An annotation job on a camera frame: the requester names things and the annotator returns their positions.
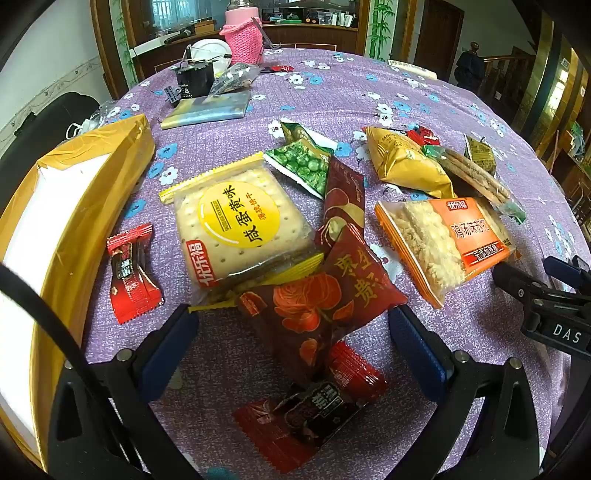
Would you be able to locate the small red snack packet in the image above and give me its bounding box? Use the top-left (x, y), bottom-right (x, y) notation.
top-left (406, 126), bottom-right (441, 147)

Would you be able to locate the yellow soda cracker packet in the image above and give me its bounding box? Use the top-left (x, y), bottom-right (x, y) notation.
top-left (159, 152), bottom-right (326, 308)

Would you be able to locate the pink knitted bottle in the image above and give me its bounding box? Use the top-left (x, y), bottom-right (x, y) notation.
top-left (219, 0), bottom-right (264, 65)

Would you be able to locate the wooden stair railing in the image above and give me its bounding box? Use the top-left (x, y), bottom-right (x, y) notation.
top-left (482, 46), bottom-right (536, 116)

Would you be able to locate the wooden cabinet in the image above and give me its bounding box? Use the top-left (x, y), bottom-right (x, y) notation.
top-left (90, 0), bottom-right (370, 100)

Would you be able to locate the black chair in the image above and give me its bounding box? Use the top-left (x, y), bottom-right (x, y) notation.
top-left (0, 91), bottom-right (100, 213)

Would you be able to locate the purple floral tablecloth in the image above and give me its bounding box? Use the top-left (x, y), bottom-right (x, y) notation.
top-left (78, 46), bottom-right (583, 480)

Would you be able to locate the blue book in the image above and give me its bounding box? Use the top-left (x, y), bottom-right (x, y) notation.
top-left (161, 90), bottom-right (252, 130)

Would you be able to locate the black box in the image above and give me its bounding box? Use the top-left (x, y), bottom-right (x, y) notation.
top-left (176, 62), bottom-right (218, 99)

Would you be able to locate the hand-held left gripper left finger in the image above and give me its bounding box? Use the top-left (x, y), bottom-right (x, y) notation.
top-left (48, 302), bottom-right (201, 480)

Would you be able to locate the white plastic bag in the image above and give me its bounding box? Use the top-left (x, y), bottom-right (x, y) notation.
top-left (65, 104), bottom-right (116, 139)

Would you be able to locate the white paper stack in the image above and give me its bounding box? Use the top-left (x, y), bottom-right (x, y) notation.
top-left (388, 60), bottom-right (437, 79)

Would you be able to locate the white board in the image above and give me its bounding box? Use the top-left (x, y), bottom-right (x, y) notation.
top-left (129, 32), bottom-right (185, 58)

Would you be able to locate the long dark red packet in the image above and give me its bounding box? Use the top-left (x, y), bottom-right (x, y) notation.
top-left (315, 156), bottom-right (366, 259)

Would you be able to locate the orange snack packet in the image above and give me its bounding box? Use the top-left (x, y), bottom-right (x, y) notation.
top-left (375, 198), bottom-right (513, 309)

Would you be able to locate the dark red jujube packet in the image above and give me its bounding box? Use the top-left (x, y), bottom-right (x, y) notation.
top-left (238, 226), bottom-right (409, 386)

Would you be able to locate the yellow cardboard box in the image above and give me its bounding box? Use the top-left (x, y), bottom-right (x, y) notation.
top-left (0, 113), bottom-right (155, 467)

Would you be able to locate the round biscuit packet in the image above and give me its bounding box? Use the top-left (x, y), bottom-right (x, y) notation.
top-left (425, 145), bottom-right (527, 224)

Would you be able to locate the yellow cheese cracker packet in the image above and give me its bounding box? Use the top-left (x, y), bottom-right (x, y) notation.
top-left (365, 127), bottom-right (458, 199)

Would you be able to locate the green gold snack packet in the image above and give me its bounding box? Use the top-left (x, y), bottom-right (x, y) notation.
top-left (279, 121), bottom-right (324, 151)

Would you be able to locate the wooden door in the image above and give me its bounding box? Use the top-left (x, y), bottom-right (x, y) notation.
top-left (413, 0), bottom-right (465, 81)

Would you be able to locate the green pea packet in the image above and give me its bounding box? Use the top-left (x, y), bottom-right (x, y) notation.
top-left (264, 141), bottom-right (335, 200)

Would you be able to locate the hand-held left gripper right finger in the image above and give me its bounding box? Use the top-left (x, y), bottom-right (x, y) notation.
top-left (388, 302), bottom-right (552, 480)

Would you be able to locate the white plate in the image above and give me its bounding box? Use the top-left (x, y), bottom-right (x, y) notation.
top-left (185, 38), bottom-right (232, 63)

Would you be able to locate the olive snack packet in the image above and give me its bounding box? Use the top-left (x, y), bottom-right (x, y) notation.
top-left (464, 134), bottom-right (497, 176)

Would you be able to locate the dark cloth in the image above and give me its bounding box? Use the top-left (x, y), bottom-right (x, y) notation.
top-left (455, 41), bottom-right (485, 88)

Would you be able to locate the black cable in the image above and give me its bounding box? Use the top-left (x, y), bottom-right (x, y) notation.
top-left (0, 263), bottom-right (112, 407)

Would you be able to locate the crumpled clear plastic bag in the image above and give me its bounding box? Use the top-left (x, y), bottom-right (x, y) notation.
top-left (210, 62), bottom-right (262, 97)

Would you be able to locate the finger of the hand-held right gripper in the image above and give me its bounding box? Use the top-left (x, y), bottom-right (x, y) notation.
top-left (542, 255), bottom-right (591, 288)
top-left (492, 262), bottom-right (548, 303)

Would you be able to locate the red candy packet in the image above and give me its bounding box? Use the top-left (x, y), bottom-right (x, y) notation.
top-left (106, 224), bottom-right (165, 325)
top-left (232, 342), bottom-right (389, 462)

